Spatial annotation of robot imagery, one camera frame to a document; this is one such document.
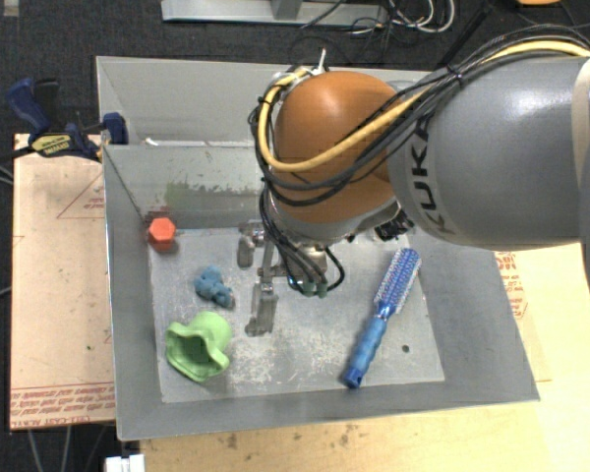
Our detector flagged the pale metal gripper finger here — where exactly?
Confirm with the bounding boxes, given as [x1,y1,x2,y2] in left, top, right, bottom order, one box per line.
[245,268,280,338]
[236,221,267,270]

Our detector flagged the blue toy figure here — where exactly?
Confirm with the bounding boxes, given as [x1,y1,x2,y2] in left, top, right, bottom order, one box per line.
[193,264,236,310]

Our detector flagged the grey metal bin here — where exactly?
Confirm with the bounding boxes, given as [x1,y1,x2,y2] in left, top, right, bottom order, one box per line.
[95,55,542,443]

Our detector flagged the green rubber cup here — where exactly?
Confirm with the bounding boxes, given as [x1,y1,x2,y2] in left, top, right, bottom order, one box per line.
[164,310,234,384]

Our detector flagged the red hexagonal block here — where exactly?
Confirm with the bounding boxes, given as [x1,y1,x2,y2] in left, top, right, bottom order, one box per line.
[147,216,178,253]

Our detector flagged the blue hairbrush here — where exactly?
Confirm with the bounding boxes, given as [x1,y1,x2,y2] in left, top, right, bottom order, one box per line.
[342,247,423,390]

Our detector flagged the brown cardboard board red print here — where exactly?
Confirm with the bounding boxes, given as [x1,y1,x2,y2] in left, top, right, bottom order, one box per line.
[9,133,555,433]

